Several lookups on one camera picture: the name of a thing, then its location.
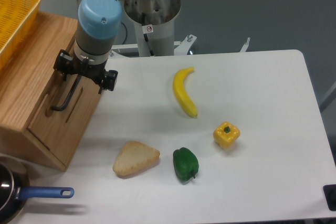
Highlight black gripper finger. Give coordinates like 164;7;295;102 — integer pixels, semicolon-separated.
98;70;118;94
53;49;74;79

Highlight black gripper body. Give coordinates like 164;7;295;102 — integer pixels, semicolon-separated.
70;56;107;82

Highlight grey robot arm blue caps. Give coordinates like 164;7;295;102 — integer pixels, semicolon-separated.
54;0;122;91

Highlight wooden drawer cabinet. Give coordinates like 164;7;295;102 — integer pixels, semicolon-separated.
0;10;107;172

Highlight yellow banana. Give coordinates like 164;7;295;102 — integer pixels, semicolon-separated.
172;67;198;118

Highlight yellow plastic basket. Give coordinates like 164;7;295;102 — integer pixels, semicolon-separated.
1;0;42;69

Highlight triangular bread slice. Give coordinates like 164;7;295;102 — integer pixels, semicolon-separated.
112;141;160;177

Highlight green bell pepper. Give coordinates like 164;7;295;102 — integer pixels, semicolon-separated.
173;147;199;184

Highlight yellow bell pepper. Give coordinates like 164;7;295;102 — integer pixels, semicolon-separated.
213;121;240;148

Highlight black object at table edge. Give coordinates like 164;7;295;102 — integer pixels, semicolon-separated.
323;184;336;211

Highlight white metal base frame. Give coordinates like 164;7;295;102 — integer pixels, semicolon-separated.
109;34;251;58

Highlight black pan blue handle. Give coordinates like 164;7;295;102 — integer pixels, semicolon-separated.
1;156;75;223

